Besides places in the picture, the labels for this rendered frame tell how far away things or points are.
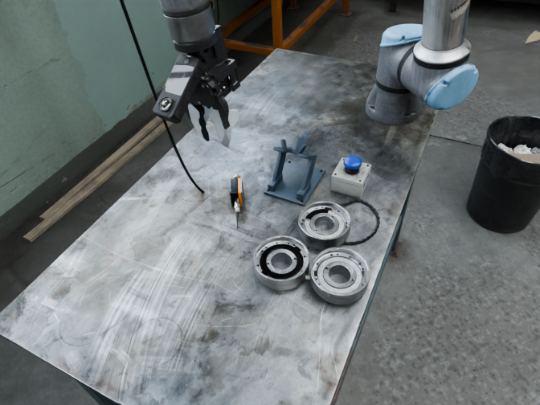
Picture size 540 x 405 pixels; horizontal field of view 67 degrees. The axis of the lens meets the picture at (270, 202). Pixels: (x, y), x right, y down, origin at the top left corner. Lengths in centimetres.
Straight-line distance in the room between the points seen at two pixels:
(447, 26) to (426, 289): 113
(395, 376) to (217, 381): 98
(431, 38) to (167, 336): 78
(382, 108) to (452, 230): 101
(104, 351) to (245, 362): 24
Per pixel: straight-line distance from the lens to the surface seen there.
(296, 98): 126
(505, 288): 191
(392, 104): 114
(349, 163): 90
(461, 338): 173
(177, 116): 70
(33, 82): 224
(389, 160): 104
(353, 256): 78
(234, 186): 90
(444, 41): 96
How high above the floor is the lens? 144
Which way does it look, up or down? 45 degrees down
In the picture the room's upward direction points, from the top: 4 degrees counter-clockwise
